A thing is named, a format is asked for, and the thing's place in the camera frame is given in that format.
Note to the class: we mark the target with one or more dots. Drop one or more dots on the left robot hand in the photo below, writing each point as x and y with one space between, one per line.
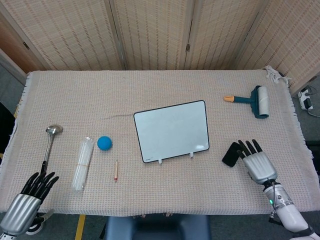
18 207

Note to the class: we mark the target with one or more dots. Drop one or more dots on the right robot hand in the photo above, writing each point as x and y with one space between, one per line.
257 163

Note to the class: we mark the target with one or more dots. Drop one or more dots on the black eraser block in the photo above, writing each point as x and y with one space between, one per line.
231 156

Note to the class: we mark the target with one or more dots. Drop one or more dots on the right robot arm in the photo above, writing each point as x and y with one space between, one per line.
287 212

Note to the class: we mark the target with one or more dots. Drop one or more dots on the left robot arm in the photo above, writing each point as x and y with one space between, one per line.
3 236

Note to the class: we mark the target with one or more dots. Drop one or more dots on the teal lint roller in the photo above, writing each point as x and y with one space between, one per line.
252 101

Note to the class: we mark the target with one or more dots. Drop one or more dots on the bundle of clear plastic straws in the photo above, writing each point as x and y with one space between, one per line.
82 166

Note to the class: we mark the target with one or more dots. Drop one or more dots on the white power strip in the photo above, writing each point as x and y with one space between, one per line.
305 100

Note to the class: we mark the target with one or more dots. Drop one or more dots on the short wooden pencil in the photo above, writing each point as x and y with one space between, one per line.
116 170

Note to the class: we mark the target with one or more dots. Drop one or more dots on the beige woven tablecloth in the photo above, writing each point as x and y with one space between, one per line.
160 120

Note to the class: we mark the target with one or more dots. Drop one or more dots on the blue foam ball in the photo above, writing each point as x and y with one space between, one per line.
104 143

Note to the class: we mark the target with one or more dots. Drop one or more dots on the woven folding screen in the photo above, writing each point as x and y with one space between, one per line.
160 32

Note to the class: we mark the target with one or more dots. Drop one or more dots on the small whiteboard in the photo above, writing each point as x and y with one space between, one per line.
172 131

